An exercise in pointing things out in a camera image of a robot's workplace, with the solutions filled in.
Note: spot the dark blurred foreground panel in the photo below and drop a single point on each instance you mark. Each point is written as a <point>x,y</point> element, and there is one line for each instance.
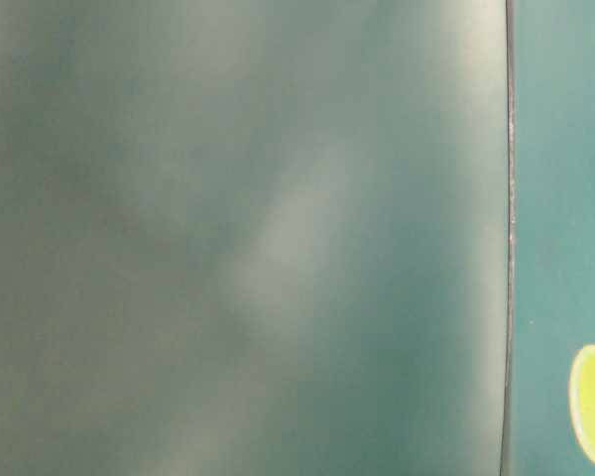
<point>252,237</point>

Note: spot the yellow-green round object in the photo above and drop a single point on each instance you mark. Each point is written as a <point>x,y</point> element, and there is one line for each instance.
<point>581,399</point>

